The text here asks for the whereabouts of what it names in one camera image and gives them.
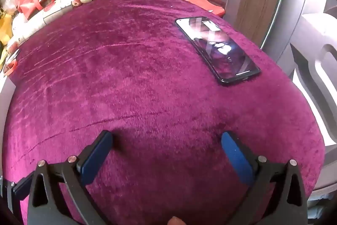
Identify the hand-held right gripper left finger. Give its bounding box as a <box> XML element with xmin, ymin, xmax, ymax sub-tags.
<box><xmin>26</xmin><ymin>130</ymin><xmax>114</xmax><ymax>225</ymax></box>

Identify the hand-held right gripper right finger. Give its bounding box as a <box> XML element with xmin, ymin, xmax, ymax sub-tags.
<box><xmin>221</xmin><ymin>131</ymin><xmax>308</xmax><ymax>225</ymax></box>

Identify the person's right hand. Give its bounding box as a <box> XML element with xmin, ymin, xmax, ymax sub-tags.
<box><xmin>168</xmin><ymin>216</ymin><xmax>185</xmax><ymax>225</ymax></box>

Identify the black smartphone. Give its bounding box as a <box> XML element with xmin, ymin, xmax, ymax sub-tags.
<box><xmin>175</xmin><ymin>16</ymin><xmax>262</xmax><ymax>87</ymax></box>

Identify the white carved furniture panel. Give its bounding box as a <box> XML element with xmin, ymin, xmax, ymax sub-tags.
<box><xmin>290</xmin><ymin>14</ymin><xmax>337</xmax><ymax>146</ymax></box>

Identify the yellow bag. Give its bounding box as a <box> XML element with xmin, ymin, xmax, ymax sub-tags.
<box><xmin>0</xmin><ymin>7</ymin><xmax>13</xmax><ymax>62</ymax></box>

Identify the orange power bank strap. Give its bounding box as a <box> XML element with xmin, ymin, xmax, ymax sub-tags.
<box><xmin>5</xmin><ymin>50</ymin><xmax>20</xmax><ymax>76</ymax></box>

